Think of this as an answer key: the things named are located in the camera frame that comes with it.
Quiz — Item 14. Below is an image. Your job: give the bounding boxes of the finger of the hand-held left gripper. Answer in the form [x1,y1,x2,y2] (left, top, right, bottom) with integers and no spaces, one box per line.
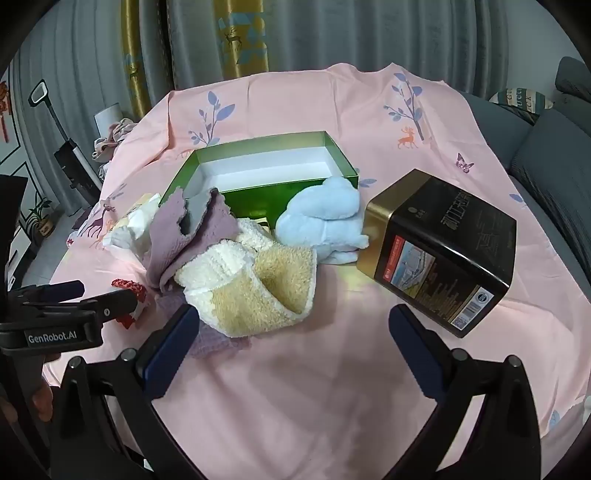
[23,291,140,329]
[7,280,85,308]

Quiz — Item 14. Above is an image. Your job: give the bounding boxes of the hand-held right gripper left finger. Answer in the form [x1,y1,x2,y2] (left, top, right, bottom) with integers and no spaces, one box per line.
[48,304,218,480]

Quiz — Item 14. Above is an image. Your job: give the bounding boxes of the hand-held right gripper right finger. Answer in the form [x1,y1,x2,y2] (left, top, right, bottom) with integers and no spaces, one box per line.
[388,304,543,480]

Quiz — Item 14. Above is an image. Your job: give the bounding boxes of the red white knitted item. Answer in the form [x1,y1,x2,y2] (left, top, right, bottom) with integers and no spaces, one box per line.
[111,278,151,329]

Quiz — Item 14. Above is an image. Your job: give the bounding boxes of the lilac waffle cloth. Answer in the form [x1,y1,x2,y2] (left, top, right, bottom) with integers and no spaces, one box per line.
[157,293,252,361]

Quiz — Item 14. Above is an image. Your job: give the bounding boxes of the purple grey cloth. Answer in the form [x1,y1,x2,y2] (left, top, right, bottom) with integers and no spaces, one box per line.
[145,187,238,294]

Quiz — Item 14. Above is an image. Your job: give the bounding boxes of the cream yellow fluffy towel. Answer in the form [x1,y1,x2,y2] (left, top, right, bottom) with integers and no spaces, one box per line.
[173,219,319,340]

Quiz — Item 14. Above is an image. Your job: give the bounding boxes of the blue plush elephant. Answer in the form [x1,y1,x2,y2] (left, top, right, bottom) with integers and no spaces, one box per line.
[276,175,370,266]

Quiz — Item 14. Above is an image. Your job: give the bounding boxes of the green cardboard box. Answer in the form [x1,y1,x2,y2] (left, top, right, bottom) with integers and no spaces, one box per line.
[159,130,360,220]

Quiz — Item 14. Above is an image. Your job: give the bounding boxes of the person's left hand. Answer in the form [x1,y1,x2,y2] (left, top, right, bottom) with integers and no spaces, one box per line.
[25,381,55,422]

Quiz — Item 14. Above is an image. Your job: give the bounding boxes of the potted plant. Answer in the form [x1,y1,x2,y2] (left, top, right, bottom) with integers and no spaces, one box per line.
[23,196,56,241]

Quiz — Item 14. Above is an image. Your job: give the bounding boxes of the black television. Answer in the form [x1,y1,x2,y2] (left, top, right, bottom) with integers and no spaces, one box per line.
[0,174,29,296]

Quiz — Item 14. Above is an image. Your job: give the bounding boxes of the pink printed sheet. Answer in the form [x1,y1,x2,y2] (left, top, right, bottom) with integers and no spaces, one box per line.
[44,62,591,480]

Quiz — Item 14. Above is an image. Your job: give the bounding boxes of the black gold tin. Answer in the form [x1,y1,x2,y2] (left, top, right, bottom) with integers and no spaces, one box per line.
[356,168,518,339]

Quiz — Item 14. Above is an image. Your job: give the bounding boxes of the upright vacuum cleaner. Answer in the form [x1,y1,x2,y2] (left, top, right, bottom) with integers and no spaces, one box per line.
[28,80,103,217]

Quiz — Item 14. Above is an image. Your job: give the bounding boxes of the pile of clothes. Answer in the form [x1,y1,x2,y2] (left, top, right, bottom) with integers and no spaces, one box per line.
[90,117,139,178]

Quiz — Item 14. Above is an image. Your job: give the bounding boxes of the grey sofa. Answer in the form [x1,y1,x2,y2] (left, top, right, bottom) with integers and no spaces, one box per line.
[462,55,591,352]

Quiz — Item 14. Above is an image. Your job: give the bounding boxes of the gold patterned curtain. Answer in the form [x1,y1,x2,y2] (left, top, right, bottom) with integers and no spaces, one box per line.
[121,0,160,118]
[217,0,271,81]

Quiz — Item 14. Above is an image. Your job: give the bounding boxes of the printed cushion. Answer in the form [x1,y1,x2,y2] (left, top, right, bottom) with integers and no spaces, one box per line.
[488,88,555,121]

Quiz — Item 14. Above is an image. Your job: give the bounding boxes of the grey curtain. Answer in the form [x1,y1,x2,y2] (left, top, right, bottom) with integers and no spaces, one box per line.
[11,0,513,213]

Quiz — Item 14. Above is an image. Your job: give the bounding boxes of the red wall ornament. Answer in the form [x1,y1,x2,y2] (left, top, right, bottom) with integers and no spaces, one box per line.
[0,80,12,144]

